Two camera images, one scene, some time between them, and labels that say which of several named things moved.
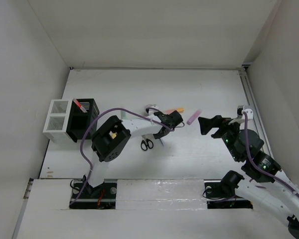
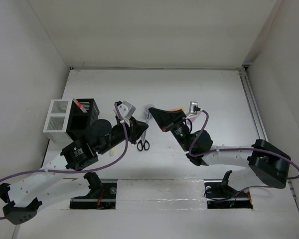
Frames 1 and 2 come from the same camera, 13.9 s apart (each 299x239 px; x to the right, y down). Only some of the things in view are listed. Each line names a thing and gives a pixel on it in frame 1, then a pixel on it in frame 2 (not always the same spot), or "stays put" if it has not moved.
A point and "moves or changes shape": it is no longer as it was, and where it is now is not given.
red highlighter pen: x=79 y=105 stays put
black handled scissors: x=147 y=142 moves or changes shape
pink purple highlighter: x=194 y=117 stays put
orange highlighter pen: x=78 y=105 stays put
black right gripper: x=217 y=121 -> x=165 y=119
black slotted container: x=79 y=122 stays put
